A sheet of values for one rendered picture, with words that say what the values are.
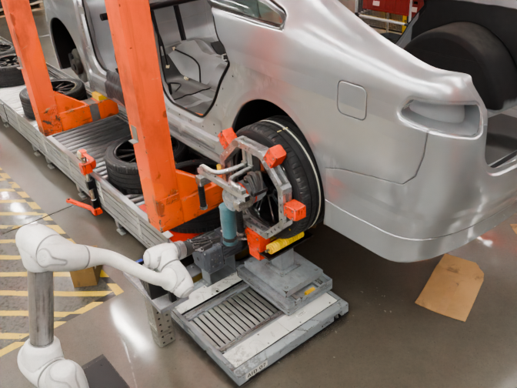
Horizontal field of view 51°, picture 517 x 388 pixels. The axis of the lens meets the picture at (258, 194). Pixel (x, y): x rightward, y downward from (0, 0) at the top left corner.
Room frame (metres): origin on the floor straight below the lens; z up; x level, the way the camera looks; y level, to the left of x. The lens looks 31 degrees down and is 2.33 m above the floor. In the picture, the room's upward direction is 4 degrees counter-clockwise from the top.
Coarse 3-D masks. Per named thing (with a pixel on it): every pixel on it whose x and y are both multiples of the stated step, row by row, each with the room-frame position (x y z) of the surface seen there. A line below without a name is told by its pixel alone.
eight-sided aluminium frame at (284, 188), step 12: (240, 144) 2.56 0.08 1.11; (252, 144) 2.55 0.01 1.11; (228, 156) 2.68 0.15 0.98; (276, 168) 2.40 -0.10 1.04; (276, 180) 2.33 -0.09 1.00; (288, 192) 2.32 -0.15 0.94; (252, 216) 2.60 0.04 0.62; (252, 228) 2.52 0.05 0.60; (264, 228) 2.51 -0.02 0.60; (276, 228) 2.35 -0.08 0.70
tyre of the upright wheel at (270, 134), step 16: (256, 128) 2.60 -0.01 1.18; (272, 128) 2.58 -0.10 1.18; (288, 128) 2.58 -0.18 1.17; (272, 144) 2.48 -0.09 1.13; (288, 144) 2.47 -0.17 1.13; (304, 144) 2.50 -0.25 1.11; (288, 160) 2.39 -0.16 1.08; (304, 160) 2.41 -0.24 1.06; (288, 176) 2.39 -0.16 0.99; (304, 176) 2.36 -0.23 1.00; (320, 176) 2.41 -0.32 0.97; (304, 192) 2.32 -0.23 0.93; (320, 208) 2.38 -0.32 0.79; (304, 224) 2.33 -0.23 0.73
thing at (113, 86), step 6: (108, 72) 4.31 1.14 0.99; (114, 72) 4.26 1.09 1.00; (108, 78) 4.30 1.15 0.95; (114, 78) 4.22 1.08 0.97; (108, 84) 4.27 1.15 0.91; (114, 84) 4.22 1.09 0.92; (120, 84) 4.13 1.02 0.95; (108, 90) 4.27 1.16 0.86; (114, 90) 4.19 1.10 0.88; (120, 90) 4.10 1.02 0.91; (108, 96) 4.30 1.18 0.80; (114, 96) 4.22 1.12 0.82; (120, 96) 4.10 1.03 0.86
